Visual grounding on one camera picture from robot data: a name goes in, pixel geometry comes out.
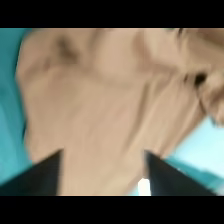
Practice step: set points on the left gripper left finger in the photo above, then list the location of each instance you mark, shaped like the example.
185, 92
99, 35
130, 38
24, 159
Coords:
40, 178

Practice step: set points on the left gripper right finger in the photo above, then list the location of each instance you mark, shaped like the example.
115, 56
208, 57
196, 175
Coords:
170, 180

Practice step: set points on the orange-brown garment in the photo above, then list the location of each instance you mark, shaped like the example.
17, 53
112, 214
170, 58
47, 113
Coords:
106, 110

